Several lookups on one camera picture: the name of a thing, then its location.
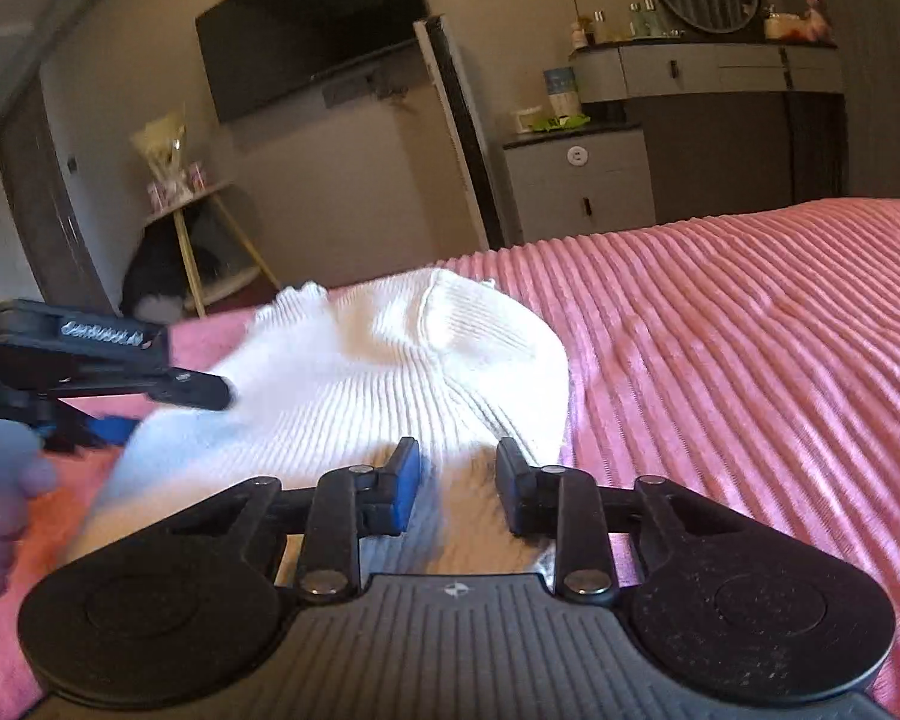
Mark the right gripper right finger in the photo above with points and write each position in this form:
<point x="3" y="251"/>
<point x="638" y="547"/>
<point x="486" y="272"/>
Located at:
<point x="567" y="507"/>

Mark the yellow-legged side table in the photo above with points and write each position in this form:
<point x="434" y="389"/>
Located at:
<point x="218" y="256"/>

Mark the grey vanity desk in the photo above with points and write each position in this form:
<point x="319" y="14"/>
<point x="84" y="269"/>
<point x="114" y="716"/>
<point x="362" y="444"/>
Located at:
<point x="729" y="128"/>

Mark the wrapped flower bouquet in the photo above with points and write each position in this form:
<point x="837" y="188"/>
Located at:
<point x="162" y="144"/>

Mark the black wall television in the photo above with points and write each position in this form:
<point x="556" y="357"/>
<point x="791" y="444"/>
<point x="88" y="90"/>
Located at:
<point x="257" y="52"/>

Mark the tall standing mirror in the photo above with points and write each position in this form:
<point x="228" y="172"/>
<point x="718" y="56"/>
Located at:
<point x="444" y="63"/>

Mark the pink ribbed bedspread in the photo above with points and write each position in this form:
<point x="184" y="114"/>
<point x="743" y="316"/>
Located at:
<point x="752" y="358"/>

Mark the blue white box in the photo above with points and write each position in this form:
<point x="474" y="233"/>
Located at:
<point x="561" y="87"/>

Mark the black and white bag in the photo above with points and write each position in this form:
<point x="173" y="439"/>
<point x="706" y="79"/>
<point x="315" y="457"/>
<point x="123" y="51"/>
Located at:
<point x="156" y="286"/>

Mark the grey drawer cabinet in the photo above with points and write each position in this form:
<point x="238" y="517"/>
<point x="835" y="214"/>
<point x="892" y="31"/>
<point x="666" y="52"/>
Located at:
<point x="575" y="186"/>

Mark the person's left hand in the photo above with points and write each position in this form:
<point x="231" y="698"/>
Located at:
<point x="25" y="475"/>

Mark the white knit garment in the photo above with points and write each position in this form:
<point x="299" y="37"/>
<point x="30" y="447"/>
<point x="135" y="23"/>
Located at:
<point x="323" y="381"/>

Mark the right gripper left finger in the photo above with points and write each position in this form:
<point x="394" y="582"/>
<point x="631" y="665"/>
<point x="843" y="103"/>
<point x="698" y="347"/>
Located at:
<point x="346" y="506"/>

